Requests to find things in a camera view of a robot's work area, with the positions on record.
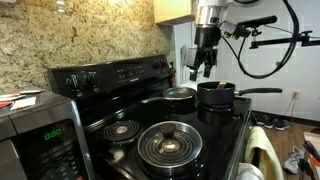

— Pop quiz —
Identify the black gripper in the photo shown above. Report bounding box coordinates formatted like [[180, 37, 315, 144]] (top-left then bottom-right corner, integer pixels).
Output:
[[186, 26, 222, 82]]

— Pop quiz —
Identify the glass lid with black knob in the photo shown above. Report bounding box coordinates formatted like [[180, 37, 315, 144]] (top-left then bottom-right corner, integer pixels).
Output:
[[137, 120, 204, 169]]

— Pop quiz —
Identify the black electric stove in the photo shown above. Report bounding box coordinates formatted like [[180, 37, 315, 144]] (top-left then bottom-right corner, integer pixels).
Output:
[[48, 54, 253, 180]]

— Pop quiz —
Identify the large coil stove burner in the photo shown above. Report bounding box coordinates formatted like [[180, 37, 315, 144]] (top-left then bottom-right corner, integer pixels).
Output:
[[134, 146, 208, 180]]

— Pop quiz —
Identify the small coil stove burner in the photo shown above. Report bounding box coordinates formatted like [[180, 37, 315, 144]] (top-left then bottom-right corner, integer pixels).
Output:
[[102, 119, 142, 145]]

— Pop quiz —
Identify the small steel frying pan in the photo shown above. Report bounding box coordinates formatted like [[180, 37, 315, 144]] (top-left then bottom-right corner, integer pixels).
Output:
[[141, 86, 198, 105]]

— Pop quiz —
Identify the dark sneaker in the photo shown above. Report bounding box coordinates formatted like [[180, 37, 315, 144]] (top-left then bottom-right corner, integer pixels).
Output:
[[263, 118, 277, 130], [274, 119, 291, 131]]

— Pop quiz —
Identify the yellow hanging towel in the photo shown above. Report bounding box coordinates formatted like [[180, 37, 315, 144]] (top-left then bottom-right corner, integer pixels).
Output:
[[244, 125, 285, 180]]

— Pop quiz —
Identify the white hanging towel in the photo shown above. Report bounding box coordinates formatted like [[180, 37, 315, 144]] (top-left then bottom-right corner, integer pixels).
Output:
[[235, 162, 265, 180]]

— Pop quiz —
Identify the grey white sneaker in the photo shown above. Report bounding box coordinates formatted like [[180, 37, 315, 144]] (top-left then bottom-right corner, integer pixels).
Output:
[[283, 146, 306, 175]]

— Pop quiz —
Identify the wooden work table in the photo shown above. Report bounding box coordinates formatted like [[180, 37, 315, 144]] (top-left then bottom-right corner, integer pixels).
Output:
[[301, 131, 320, 180]]

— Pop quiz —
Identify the red white paper strip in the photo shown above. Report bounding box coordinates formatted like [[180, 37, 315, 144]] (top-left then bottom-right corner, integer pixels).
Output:
[[13, 88, 47, 96]]

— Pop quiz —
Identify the stainless steel microwave oven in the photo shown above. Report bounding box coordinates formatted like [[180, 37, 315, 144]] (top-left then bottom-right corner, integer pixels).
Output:
[[0, 91, 96, 180]]

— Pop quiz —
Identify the white paper card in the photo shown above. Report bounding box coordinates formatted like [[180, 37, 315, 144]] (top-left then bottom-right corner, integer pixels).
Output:
[[9, 96, 37, 111]]

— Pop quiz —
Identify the white wall phone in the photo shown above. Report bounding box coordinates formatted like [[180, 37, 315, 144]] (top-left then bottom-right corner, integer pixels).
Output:
[[180, 44, 191, 66]]

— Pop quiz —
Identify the black saucepan with long handle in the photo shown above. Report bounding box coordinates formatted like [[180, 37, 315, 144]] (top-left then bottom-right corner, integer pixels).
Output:
[[196, 81, 283, 109]]

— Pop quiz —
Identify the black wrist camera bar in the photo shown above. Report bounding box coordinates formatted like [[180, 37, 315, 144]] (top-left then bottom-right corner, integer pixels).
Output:
[[219, 20, 252, 41]]

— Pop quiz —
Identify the light wood wall cabinet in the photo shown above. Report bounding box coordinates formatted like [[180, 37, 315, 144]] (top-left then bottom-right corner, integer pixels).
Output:
[[153, 0, 198, 26]]

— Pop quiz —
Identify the black stereo camera bar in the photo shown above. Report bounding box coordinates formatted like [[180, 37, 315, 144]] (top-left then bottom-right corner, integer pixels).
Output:
[[236, 14, 278, 30]]

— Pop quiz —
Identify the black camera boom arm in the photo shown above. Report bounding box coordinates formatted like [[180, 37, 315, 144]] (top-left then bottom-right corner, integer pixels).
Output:
[[249, 29, 320, 50]]

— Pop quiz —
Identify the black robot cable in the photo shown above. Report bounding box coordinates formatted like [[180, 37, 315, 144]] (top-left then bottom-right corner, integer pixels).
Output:
[[221, 0, 300, 80]]

